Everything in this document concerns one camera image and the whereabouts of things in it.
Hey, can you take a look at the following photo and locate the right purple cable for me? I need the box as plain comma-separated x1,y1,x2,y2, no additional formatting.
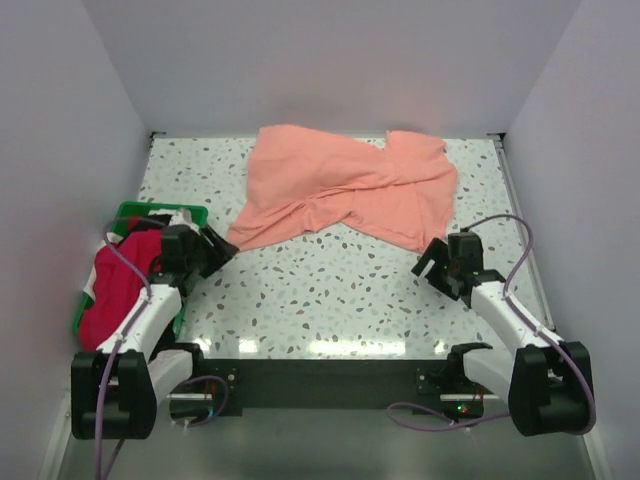
387,213,597,431

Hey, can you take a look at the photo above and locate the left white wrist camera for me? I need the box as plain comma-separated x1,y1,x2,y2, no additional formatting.
168,209,200,233

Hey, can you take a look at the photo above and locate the red t shirt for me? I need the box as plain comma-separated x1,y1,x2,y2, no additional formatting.
78,230,160,351

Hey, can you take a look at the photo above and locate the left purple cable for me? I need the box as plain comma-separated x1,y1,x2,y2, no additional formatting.
92,217,231,480

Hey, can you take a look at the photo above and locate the black garment in basket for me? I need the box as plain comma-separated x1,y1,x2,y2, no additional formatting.
124,215,167,238

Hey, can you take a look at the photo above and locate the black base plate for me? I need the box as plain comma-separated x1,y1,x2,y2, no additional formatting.
169,359,495,421

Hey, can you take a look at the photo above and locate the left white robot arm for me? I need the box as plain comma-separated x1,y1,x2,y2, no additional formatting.
71,215,238,440

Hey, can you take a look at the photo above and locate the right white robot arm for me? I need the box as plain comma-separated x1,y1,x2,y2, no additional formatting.
412,230,596,436

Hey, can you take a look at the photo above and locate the salmon pink t shirt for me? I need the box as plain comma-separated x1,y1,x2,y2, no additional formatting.
227,125,457,253

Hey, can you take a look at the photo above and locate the purple cable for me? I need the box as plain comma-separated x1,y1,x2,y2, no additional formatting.
387,213,597,431
92,217,231,480

